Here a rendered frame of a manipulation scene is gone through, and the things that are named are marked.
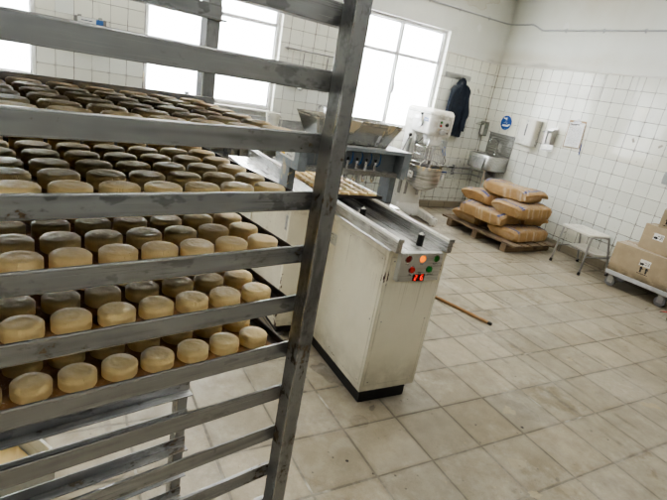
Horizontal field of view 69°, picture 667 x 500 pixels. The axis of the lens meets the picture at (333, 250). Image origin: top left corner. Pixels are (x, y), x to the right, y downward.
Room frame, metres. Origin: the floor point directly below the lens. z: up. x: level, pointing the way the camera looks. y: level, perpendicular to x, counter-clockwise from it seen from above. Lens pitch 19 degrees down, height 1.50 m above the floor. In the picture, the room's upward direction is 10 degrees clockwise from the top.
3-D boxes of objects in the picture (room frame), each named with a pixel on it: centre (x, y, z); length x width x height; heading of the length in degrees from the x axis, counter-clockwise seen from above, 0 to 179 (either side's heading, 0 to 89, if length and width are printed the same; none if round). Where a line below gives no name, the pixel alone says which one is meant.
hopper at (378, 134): (2.88, 0.04, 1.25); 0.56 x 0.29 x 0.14; 120
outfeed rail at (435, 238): (3.05, -0.03, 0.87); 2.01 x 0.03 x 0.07; 30
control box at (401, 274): (2.13, -0.40, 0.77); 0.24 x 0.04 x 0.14; 120
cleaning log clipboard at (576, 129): (6.16, -2.61, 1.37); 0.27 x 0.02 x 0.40; 31
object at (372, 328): (2.45, -0.22, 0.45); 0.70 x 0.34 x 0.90; 30
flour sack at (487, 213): (5.90, -1.80, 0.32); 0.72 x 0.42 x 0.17; 36
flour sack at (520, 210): (5.77, -2.13, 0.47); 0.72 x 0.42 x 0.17; 127
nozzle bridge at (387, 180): (2.88, 0.04, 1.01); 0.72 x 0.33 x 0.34; 120
